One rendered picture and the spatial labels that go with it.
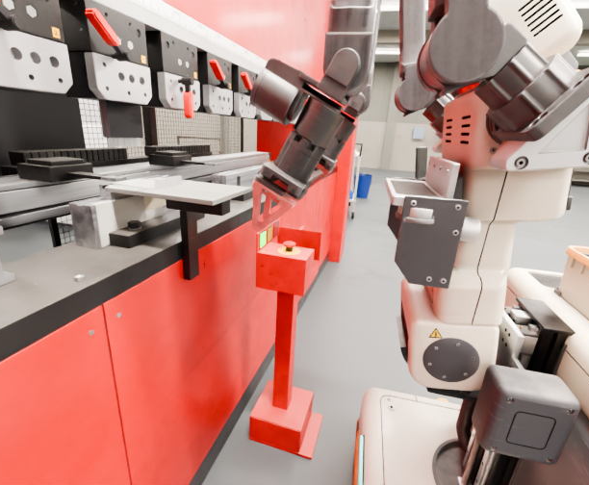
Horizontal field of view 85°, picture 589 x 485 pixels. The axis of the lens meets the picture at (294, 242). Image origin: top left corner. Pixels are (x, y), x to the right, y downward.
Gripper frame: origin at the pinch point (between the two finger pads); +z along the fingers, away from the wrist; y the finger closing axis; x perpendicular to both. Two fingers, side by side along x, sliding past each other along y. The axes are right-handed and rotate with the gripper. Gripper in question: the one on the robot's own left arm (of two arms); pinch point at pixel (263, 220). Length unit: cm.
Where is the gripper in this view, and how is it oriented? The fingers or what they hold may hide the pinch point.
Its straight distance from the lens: 52.2
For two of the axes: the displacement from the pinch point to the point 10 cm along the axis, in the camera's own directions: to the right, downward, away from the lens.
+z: -4.9, 7.9, 3.8
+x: 8.4, 5.4, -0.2
